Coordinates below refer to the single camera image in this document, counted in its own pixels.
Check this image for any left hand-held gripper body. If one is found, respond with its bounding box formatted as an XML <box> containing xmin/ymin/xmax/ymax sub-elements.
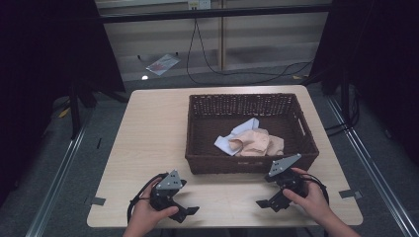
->
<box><xmin>149</xmin><ymin>169</ymin><xmax>188</xmax><ymax>212</ymax></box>

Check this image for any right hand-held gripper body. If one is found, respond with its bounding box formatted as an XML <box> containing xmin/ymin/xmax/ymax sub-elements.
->
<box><xmin>264</xmin><ymin>153</ymin><xmax>309</xmax><ymax>199</ymax></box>

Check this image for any person's right hand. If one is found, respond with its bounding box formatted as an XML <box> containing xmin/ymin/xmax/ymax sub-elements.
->
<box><xmin>282</xmin><ymin>167</ymin><xmax>331</xmax><ymax>222</ymax></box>

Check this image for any person's left hand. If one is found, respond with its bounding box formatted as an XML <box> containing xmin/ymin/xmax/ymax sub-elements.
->
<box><xmin>127</xmin><ymin>179</ymin><xmax>180</xmax><ymax>231</ymax></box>

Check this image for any beige cloth garment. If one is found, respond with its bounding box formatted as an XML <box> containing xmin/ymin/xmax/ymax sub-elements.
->
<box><xmin>228</xmin><ymin>127</ymin><xmax>286</xmax><ymax>158</ymax></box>

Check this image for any white cloth garment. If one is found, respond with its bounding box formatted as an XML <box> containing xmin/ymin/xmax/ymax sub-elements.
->
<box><xmin>213</xmin><ymin>117</ymin><xmax>261</xmax><ymax>157</ymax></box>

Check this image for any brown wicker basket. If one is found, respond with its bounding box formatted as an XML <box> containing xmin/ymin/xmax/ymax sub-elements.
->
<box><xmin>184</xmin><ymin>93</ymin><xmax>320</xmax><ymax>176</ymax></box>

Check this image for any black metal stand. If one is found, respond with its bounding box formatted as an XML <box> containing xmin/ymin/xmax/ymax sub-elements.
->
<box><xmin>339</xmin><ymin>70</ymin><xmax>353</xmax><ymax>127</ymax></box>
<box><xmin>67</xmin><ymin>78</ymin><xmax>98</xmax><ymax>140</ymax></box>

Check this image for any plastic packet with red print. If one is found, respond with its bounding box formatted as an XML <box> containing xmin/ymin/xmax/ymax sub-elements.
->
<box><xmin>145</xmin><ymin>53</ymin><xmax>182</xmax><ymax>77</ymax></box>

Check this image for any dark curtain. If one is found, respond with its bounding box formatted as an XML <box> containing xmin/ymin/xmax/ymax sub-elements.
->
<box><xmin>307</xmin><ymin>0</ymin><xmax>419</xmax><ymax>167</ymax></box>
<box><xmin>0</xmin><ymin>0</ymin><xmax>126</xmax><ymax>200</ymax></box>

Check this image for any black horizontal bar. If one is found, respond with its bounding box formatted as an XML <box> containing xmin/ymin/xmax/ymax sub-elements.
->
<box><xmin>98</xmin><ymin>3</ymin><xmax>334</xmax><ymax>25</ymax></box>

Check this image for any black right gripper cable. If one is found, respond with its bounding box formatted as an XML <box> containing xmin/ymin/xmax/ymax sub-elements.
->
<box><xmin>299</xmin><ymin>173</ymin><xmax>331</xmax><ymax>206</ymax></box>

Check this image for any metal floor rail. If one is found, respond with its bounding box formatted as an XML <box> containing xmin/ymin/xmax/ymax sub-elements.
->
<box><xmin>25</xmin><ymin>121</ymin><xmax>89</xmax><ymax>237</ymax></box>
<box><xmin>325</xmin><ymin>96</ymin><xmax>419</xmax><ymax>237</ymax></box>

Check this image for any bundle of black cables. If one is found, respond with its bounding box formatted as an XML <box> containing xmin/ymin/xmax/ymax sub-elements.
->
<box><xmin>324</xmin><ymin>87</ymin><xmax>363</xmax><ymax>138</ymax></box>

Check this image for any black floor cable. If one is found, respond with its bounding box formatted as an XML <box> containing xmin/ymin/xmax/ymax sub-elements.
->
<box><xmin>185</xmin><ymin>18</ymin><xmax>305</xmax><ymax>86</ymax></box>
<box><xmin>194</xmin><ymin>19</ymin><xmax>314</xmax><ymax>77</ymax></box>

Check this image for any white wall power outlet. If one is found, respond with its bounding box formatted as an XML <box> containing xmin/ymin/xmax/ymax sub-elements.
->
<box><xmin>187</xmin><ymin>0</ymin><xmax>212</xmax><ymax>11</ymax></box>

